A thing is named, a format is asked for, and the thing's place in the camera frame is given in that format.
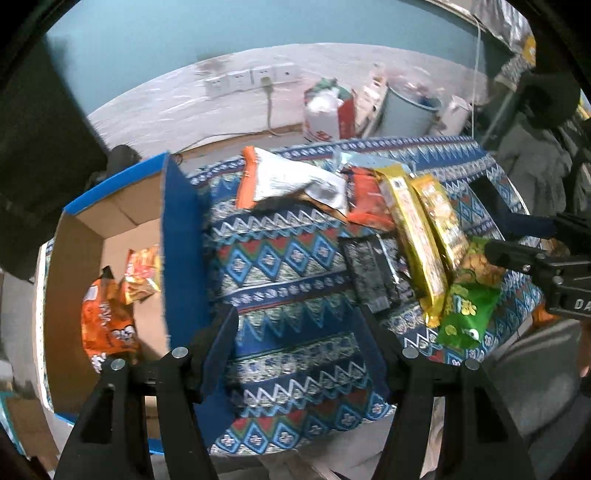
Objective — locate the long yellow biscuit pack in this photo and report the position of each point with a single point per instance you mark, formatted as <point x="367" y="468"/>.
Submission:
<point x="415" y="249"/>

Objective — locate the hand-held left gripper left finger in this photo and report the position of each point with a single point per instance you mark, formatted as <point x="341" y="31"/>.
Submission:
<point x="220" y="350"/>

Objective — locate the white red plastic bag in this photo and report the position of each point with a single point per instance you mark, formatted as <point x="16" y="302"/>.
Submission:
<point x="323" y="120"/>

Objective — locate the black snack packet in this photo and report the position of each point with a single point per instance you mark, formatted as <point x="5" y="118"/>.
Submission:
<point x="364" y="277"/>
<point x="392" y="263"/>

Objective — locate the white wall socket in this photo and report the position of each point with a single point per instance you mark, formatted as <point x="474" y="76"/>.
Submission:
<point x="285" y="72"/>
<point x="216" y="86"/>
<point x="239" y="81"/>
<point x="259" y="74"/>

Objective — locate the person's grey trouser leg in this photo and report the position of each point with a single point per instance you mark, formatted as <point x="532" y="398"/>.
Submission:
<point x="540" y="369"/>

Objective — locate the dark round object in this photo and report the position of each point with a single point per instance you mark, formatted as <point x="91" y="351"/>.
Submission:
<point x="121" y="160"/>

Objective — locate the silver foil sheet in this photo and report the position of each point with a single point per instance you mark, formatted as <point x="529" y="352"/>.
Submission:
<point x="508" y="23"/>

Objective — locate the large black chair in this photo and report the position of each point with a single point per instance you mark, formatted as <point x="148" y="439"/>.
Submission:
<point x="41" y="161"/>

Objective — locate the large silver orange snack bag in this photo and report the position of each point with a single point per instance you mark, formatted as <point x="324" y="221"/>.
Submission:
<point x="281" y="177"/>

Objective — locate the white jug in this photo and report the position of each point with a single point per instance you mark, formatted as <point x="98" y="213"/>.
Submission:
<point x="455" y="115"/>

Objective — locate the blue-rimmed cardboard box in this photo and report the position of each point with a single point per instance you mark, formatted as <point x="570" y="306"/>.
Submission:
<point x="74" y="258"/>

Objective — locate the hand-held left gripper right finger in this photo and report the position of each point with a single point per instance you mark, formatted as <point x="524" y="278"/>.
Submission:
<point x="375" y="346"/>

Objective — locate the white paper carton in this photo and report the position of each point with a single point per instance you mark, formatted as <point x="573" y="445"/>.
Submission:
<point x="373" y="97"/>

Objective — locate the grey round bin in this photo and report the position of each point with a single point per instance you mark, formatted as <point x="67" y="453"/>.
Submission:
<point x="406" y="113"/>

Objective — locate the black hanging garment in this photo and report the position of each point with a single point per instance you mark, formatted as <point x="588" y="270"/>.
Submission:
<point x="549" y="97"/>

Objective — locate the green peanut snack packet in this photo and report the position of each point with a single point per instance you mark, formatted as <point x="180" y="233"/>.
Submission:
<point x="466" y="314"/>

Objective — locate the grey hanging garment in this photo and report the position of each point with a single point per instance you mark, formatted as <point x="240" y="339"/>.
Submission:
<point x="531" y="157"/>

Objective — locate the orange red snack packet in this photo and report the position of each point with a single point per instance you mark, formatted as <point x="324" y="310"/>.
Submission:
<point x="369" y="203"/>

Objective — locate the red yellow patterned snack packet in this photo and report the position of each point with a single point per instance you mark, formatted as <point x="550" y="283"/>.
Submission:
<point x="141" y="272"/>

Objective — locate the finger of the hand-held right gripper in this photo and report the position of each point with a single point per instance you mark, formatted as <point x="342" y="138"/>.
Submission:
<point x="512" y="256"/>
<point x="531" y="225"/>

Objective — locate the short yellow biscuit pack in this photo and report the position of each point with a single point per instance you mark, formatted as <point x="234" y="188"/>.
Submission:
<point x="441" y="212"/>

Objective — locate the blue patterned tablecloth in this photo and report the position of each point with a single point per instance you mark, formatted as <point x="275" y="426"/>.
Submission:
<point x="286" y="258"/>

